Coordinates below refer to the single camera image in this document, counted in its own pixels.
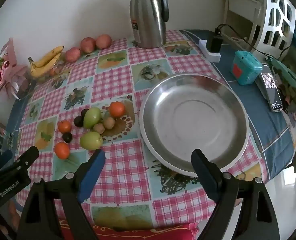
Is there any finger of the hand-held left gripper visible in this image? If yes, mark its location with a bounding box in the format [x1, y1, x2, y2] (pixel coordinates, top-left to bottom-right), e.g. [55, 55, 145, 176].
[0, 150, 13, 170]
[14, 146, 39, 174]

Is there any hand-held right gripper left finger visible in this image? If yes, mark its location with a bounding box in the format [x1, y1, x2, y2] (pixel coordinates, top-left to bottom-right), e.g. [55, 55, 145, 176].
[16, 149, 106, 240]

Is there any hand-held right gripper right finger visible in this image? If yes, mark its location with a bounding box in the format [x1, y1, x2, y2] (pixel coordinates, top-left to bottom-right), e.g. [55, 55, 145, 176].
[191, 149, 282, 240]

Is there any green mango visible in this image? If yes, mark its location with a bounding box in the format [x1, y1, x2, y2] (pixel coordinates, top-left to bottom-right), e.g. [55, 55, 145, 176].
[83, 107, 103, 129]
[79, 131, 103, 151]

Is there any orange tangerine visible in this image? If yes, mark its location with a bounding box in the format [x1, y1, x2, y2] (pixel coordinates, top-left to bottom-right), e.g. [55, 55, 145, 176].
[54, 142, 71, 159]
[57, 120, 72, 134]
[109, 101, 126, 118]

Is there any stainless steel basin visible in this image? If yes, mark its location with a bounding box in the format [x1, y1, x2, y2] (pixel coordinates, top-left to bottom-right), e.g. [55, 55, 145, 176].
[139, 73, 250, 177]

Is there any red embroidered cushion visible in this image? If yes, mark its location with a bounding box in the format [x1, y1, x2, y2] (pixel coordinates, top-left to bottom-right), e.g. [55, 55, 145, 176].
[58, 222, 201, 240]

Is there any pink flower bouquet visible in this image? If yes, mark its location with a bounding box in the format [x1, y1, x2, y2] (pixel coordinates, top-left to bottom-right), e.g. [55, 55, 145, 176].
[0, 37, 35, 100]

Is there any glass fruit bowl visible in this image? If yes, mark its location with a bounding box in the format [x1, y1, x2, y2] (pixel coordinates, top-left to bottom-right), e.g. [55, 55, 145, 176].
[31, 55, 72, 83]

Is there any pink checked printed tablecloth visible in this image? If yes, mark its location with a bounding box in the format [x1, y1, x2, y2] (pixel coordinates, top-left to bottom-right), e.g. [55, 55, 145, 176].
[6, 29, 269, 233]

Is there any yellow banana bunch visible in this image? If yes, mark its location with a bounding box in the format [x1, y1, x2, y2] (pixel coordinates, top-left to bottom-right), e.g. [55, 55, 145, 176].
[28, 46, 65, 78]

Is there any grey phone stand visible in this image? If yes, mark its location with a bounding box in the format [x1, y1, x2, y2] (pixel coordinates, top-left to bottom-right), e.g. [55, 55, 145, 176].
[255, 76, 271, 100]

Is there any black smartphone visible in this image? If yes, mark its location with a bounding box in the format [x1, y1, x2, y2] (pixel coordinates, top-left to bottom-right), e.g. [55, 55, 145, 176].
[259, 64, 284, 112]

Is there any teal plastic box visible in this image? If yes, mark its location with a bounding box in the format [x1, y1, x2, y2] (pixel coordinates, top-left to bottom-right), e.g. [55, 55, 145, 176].
[232, 50, 263, 86]

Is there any red apple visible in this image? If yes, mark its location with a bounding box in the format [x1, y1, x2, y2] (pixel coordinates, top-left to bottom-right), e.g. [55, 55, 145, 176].
[64, 47, 81, 63]
[95, 34, 112, 49]
[80, 37, 96, 54]

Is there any white power strip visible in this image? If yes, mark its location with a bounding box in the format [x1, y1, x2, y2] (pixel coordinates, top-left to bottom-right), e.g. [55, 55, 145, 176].
[198, 39, 221, 62]

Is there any teal plastic holder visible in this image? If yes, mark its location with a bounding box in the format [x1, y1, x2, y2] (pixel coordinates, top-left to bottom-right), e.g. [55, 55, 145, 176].
[266, 57, 296, 108]

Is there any black charger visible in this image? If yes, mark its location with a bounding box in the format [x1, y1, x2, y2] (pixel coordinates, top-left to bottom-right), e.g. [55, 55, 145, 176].
[206, 29, 223, 53]

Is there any stainless steel thermos jug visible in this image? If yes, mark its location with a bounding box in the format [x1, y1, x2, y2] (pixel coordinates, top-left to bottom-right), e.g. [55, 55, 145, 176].
[129, 0, 170, 49]

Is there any white lattice plastic chair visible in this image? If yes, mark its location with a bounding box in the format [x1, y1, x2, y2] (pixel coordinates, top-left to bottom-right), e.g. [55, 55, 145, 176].
[249, 0, 296, 55]

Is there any black cable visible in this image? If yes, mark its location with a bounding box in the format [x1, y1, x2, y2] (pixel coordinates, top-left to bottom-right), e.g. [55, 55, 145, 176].
[217, 24, 284, 63]

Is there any white wooden frame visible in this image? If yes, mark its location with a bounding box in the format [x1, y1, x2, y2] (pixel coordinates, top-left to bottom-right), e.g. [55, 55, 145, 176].
[223, 0, 261, 39]

